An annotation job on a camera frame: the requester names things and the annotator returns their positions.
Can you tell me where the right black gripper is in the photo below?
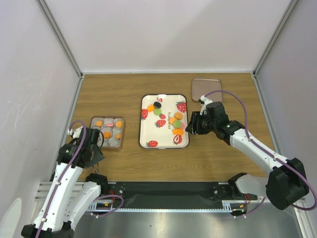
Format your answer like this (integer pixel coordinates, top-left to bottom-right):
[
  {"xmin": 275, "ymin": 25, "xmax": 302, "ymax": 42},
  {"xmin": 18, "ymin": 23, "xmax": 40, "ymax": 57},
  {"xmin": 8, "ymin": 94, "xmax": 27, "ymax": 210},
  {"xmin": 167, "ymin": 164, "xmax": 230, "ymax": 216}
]
[{"xmin": 184, "ymin": 112, "xmax": 217, "ymax": 135}]

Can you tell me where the green round cookie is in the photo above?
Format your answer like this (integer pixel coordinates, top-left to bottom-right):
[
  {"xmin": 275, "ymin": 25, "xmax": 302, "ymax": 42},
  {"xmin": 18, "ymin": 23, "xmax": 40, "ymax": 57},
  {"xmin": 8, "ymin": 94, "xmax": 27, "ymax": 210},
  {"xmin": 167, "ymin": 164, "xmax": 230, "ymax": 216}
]
[
  {"xmin": 154, "ymin": 109, "xmax": 161, "ymax": 116},
  {"xmin": 173, "ymin": 120, "xmax": 182, "ymax": 128}
]

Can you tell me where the brown tin lid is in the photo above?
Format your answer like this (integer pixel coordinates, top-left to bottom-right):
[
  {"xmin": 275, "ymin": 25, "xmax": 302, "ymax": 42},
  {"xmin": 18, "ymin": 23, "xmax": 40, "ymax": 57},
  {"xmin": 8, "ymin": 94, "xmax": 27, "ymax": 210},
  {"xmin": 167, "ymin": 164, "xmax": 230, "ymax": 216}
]
[{"xmin": 191, "ymin": 78, "xmax": 222, "ymax": 102}]

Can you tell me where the orange round biscuit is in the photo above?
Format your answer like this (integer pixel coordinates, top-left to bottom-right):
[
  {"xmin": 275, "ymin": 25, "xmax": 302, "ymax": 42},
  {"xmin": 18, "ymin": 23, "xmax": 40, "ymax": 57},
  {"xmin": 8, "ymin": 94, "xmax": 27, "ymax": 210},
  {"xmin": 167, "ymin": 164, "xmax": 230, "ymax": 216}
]
[
  {"xmin": 175, "ymin": 112, "xmax": 183, "ymax": 120},
  {"xmin": 115, "ymin": 120, "xmax": 123, "ymax": 128}
]

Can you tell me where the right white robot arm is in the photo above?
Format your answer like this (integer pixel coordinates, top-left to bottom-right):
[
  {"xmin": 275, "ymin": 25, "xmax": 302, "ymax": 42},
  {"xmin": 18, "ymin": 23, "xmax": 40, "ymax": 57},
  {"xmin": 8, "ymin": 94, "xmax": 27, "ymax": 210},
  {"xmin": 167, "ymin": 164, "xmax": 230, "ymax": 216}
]
[{"xmin": 185, "ymin": 97, "xmax": 310, "ymax": 210}]

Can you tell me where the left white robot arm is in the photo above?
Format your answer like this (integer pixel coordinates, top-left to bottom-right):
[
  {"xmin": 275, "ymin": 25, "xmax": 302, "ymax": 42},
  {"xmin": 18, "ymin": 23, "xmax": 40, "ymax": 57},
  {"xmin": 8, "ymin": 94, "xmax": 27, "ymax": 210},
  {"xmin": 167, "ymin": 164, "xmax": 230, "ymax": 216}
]
[{"xmin": 21, "ymin": 126, "xmax": 109, "ymax": 238}]

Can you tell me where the orange fish cookie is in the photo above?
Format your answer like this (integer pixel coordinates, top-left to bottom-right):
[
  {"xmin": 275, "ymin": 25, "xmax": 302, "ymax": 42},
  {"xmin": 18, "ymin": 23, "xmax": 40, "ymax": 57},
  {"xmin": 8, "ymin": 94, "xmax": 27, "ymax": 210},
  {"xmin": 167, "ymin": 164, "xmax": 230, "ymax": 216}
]
[{"xmin": 172, "ymin": 128, "xmax": 184, "ymax": 135}]

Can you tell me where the orange biscuit under green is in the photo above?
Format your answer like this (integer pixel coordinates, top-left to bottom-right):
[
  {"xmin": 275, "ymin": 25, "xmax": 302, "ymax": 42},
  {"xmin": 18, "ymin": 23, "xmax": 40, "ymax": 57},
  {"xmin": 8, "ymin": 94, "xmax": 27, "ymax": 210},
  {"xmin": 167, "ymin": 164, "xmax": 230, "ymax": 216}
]
[{"xmin": 169, "ymin": 117, "xmax": 177, "ymax": 124}]

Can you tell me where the white strawberry tray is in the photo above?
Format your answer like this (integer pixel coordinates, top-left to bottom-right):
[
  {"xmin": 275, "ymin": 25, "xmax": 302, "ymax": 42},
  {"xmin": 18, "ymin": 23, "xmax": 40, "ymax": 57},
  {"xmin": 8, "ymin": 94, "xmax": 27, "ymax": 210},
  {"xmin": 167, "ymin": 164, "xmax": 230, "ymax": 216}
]
[{"xmin": 139, "ymin": 94, "xmax": 190, "ymax": 149}]

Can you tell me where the black sandwich cookie top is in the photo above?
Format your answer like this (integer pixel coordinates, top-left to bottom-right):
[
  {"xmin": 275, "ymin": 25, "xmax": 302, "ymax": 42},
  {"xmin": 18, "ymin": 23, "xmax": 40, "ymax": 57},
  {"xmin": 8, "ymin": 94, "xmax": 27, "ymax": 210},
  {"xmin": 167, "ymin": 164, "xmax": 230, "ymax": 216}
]
[{"xmin": 153, "ymin": 102, "xmax": 161, "ymax": 109}]

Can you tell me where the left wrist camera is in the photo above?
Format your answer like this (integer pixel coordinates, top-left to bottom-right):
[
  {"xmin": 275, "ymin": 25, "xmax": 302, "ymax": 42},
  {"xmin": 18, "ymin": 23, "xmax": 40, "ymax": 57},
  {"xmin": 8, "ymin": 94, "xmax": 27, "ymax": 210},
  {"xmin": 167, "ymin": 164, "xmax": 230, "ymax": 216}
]
[{"xmin": 67, "ymin": 126, "xmax": 84, "ymax": 144}]

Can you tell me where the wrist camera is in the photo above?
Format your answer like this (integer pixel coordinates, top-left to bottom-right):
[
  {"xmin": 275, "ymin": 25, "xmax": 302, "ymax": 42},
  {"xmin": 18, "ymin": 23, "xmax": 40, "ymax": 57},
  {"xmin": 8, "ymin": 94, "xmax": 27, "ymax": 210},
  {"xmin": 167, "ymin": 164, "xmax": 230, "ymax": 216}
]
[
  {"xmin": 198, "ymin": 95, "xmax": 213, "ymax": 116},
  {"xmin": 67, "ymin": 126, "xmax": 84, "ymax": 144}
]

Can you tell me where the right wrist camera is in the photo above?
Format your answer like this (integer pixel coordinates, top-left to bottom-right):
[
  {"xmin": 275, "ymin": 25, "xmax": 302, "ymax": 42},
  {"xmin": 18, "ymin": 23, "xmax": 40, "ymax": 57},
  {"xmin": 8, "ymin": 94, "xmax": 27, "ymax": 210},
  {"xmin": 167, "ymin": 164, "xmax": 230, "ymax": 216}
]
[{"xmin": 198, "ymin": 95, "xmax": 213, "ymax": 116}]

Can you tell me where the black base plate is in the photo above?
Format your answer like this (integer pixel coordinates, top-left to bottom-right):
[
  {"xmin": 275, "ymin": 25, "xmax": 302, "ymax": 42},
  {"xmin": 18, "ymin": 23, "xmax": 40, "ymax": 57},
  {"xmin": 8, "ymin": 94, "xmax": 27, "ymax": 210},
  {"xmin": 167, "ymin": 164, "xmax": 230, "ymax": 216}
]
[{"xmin": 80, "ymin": 180, "xmax": 251, "ymax": 210}]

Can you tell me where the right aluminium frame post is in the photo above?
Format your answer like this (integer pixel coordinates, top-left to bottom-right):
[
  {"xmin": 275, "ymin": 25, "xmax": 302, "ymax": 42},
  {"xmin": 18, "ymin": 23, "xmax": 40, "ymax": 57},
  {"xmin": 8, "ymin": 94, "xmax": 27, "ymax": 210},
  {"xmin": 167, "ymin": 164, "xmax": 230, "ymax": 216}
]
[{"xmin": 252, "ymin": 0, "xmax": 299, "ymax": 77}]

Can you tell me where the aluminium frame post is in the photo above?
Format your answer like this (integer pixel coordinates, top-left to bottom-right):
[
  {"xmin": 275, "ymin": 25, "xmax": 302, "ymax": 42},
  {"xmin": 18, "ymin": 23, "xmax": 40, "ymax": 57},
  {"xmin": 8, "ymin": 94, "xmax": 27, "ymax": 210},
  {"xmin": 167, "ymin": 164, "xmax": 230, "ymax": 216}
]
[
  {"xmin": 35, "ymin": 0, "xmax": 83, "ymax": 79},
  {"xmin": 252, "ymin": 0, "xmax": 299, "ymax": 77}
]

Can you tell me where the left aluminium frame post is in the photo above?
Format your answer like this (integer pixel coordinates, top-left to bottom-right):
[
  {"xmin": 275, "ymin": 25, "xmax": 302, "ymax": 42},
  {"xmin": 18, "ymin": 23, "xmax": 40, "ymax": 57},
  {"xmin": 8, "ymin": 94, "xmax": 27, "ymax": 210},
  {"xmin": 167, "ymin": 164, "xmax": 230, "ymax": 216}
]
[{"xmin": 35, "ymin": 0, "xmax": 83, "ymax": 79}]

